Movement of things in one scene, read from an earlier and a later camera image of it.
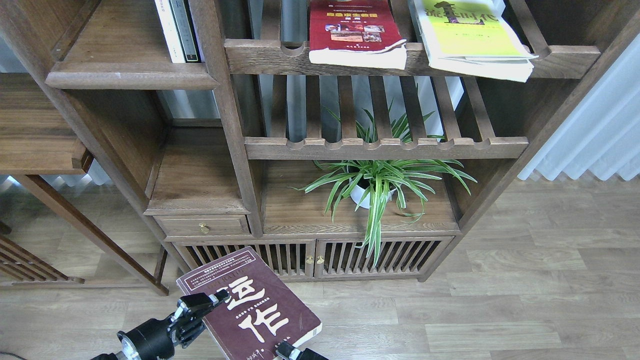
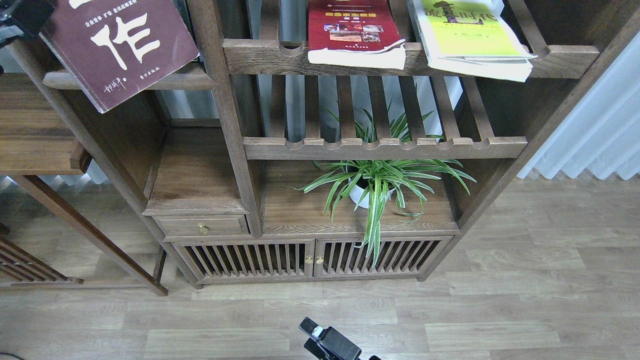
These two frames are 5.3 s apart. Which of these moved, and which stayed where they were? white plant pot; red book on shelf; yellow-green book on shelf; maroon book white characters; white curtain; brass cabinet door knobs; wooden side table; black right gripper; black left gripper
Moved: black right gripper; black left gripper; maroon book white characters
Stayed: white plant pot; white curtain; wooden side table; brass cabinet door knobs; yellow-green book on shelf; red book on shelf
